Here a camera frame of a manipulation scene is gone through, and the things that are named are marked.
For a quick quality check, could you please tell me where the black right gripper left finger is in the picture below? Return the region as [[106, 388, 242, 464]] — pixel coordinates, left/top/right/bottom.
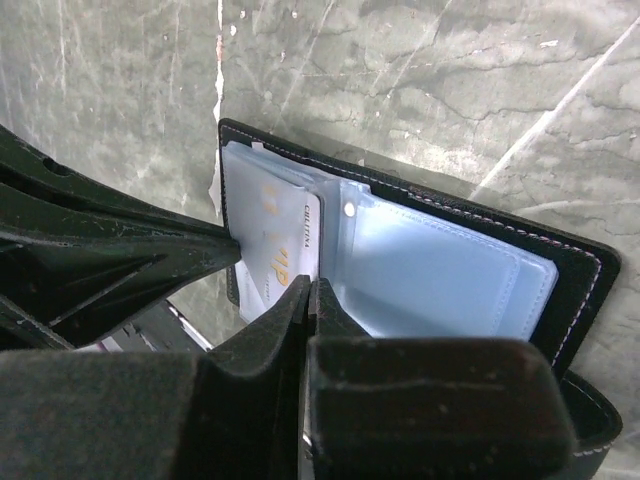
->
[[1, 276, 310, 479]]

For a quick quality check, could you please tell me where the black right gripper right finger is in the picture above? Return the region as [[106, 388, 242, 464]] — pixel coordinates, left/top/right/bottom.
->
[[307, 279, 576, 479]]

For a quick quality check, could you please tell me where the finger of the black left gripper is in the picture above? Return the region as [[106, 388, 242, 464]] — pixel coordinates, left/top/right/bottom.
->
[[1, 130, 240, 350]]

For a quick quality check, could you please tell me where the black leather card holder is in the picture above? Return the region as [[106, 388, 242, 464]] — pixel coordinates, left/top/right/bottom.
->
[[218, 118, 623, 479]]

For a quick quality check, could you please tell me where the silver card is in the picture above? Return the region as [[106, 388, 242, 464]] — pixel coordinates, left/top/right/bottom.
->
[[234, 187, 320, 309]]

